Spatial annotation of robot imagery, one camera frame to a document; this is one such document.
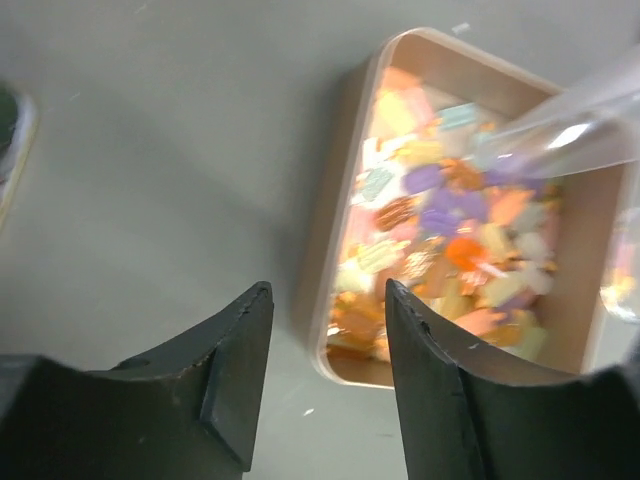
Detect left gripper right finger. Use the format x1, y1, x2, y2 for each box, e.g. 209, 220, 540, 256
386, 280, 639, 479

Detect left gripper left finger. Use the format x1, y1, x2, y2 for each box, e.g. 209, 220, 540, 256
1, 281, 274, 479

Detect gold tin pastel gummies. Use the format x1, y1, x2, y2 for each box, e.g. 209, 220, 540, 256
294, 28, 635, 389

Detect clear plastic scoop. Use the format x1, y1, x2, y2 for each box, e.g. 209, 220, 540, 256
472, 45, 639, 179

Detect clear round container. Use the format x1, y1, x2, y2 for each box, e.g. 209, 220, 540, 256
600, 207, 639, 324

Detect gold tin colourful gummies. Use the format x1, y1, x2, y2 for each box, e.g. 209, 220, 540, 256
1, 81, 39, 224

